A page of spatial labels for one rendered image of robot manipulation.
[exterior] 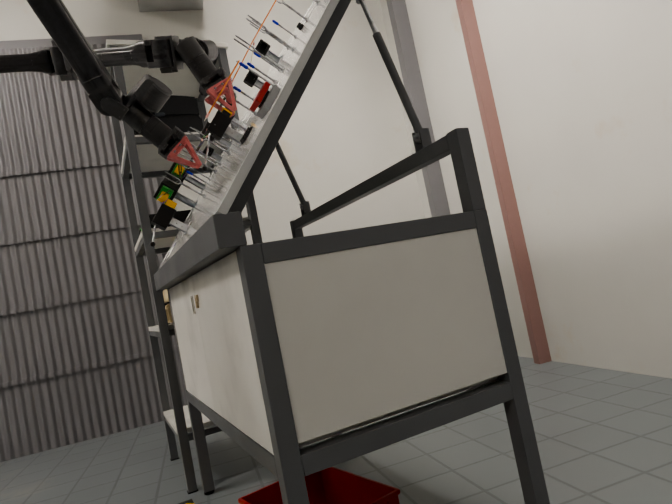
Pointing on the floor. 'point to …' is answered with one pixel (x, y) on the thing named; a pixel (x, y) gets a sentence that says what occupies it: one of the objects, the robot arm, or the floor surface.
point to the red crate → (331, 490)
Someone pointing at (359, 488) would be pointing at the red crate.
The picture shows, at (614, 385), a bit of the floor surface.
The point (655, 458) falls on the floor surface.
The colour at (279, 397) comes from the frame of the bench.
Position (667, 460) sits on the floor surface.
